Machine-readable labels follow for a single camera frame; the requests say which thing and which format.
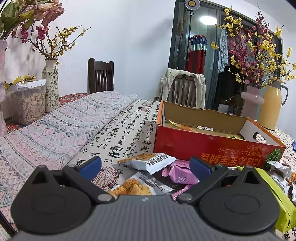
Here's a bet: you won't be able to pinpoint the orange gold snack packet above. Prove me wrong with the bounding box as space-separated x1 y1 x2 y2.
169 120 196 133

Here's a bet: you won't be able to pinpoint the red orange cardboard box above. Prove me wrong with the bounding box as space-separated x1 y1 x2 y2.
154 101 286 168

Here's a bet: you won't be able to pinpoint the pink snack packet large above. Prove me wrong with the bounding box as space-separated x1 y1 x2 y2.
171 185 193 201

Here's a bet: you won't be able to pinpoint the wooden chair with jacket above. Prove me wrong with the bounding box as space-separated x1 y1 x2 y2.
166 74 196 108

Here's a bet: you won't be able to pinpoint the dark wooden chair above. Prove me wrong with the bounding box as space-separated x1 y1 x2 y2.
87 58 114 94

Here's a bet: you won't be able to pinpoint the yellow and red flower branches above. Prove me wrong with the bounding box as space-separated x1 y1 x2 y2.
211 8 295 89

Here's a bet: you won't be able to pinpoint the red blue hanging garment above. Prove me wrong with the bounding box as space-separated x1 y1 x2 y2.
186 35 208 74

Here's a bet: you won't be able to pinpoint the ring light on stand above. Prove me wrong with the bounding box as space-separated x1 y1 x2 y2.
184 0 201 11

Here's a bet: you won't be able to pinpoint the large pale pink vase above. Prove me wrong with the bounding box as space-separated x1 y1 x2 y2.
0 40 7 137

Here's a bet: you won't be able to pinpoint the pink snack packet small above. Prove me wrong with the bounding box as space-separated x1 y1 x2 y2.
162 159 199 185

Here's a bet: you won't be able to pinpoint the pink glass vase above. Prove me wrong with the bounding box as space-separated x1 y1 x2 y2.
240 85 264 120

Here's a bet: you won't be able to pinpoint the beige jacket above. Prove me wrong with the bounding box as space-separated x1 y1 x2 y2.
154 68 206 108

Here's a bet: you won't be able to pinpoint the yellow thermos jug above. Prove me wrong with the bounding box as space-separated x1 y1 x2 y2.
257 76 288 131

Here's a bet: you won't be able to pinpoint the yellow twig branches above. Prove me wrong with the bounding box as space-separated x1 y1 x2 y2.
30 25 91 61

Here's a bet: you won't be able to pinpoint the floral ceramic vase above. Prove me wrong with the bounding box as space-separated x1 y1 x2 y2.
42 59 59 113

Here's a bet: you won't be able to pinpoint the patterned folded cloth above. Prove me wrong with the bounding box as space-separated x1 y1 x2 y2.
1 91 137 225

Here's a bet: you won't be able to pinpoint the calligraphy tablecloth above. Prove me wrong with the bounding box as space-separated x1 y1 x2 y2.
70 100 295 190

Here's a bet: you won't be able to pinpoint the clear seed container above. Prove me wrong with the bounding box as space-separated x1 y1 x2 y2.
9 79 46 125

